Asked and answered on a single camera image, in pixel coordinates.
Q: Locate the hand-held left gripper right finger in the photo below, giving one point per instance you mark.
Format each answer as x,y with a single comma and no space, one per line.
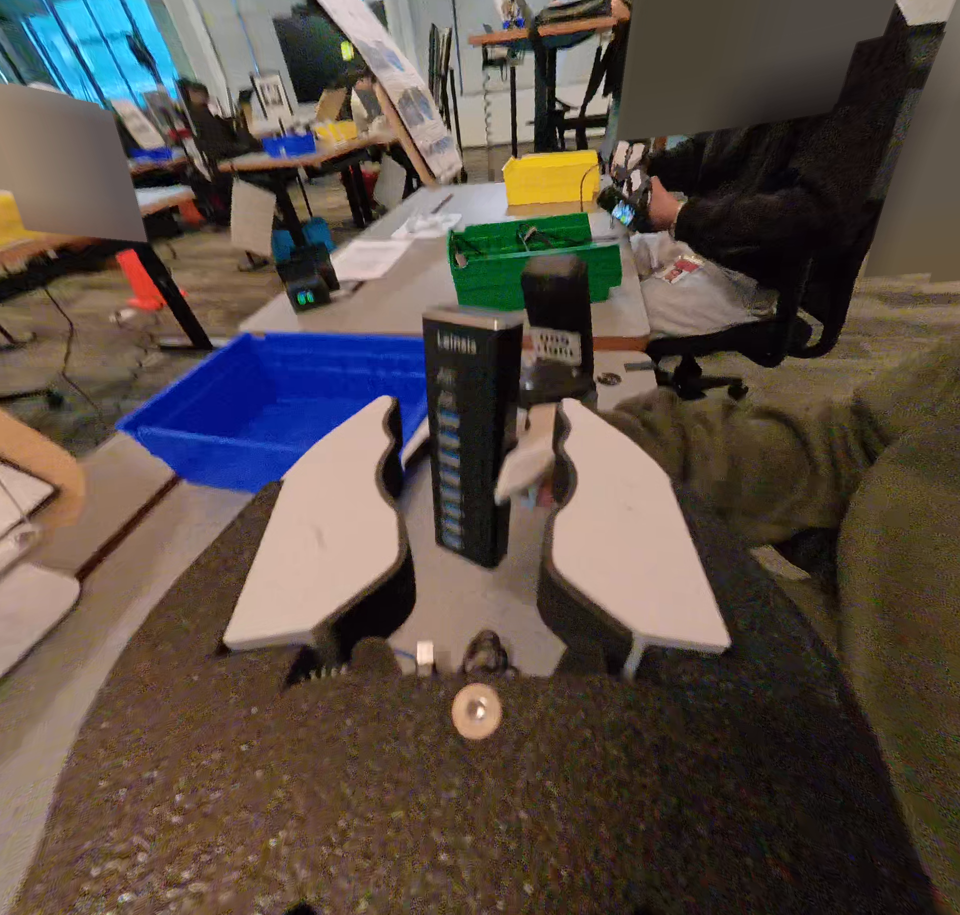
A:
630,540

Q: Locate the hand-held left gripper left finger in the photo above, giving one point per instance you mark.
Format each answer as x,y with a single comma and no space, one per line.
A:
322,540

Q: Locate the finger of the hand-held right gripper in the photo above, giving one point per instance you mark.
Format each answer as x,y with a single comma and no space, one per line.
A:
529,465
417,446

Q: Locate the black multi-port USB hub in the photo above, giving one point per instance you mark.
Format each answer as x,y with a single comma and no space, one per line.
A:
469,405

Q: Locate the person's right forearm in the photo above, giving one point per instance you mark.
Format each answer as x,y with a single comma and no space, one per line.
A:
750,450

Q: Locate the wooden top standing desk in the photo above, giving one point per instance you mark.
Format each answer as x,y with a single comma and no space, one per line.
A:
547,28

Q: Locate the green plastic bin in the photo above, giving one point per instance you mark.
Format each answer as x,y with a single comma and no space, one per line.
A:
525,270

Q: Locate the yellow plastic bin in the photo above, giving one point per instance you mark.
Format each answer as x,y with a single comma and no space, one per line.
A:
551,178

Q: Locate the blue plastic bin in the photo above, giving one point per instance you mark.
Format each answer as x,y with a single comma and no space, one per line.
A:
285,420

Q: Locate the clear plastic bag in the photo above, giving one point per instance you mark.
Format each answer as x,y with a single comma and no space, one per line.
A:
427,225

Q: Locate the white paper sheet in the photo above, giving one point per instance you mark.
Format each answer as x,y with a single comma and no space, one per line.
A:
369,259

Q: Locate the black charger with green lights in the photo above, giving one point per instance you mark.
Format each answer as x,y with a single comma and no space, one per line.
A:
306,285

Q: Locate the black office chair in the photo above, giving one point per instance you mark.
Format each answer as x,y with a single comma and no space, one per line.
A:
750,345

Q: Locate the leaning instruction sheet board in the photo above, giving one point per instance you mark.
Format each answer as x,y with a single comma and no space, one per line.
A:
405,82

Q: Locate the small yellow bin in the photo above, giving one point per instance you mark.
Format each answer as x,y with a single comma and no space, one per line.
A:
336,130

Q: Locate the wooden top table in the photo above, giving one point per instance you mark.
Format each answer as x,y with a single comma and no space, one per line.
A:
315,156

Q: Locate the person's olive sweatshirt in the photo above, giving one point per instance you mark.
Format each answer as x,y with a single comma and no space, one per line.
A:
915,630

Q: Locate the small blue bin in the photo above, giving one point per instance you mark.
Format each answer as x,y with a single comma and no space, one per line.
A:
289,144

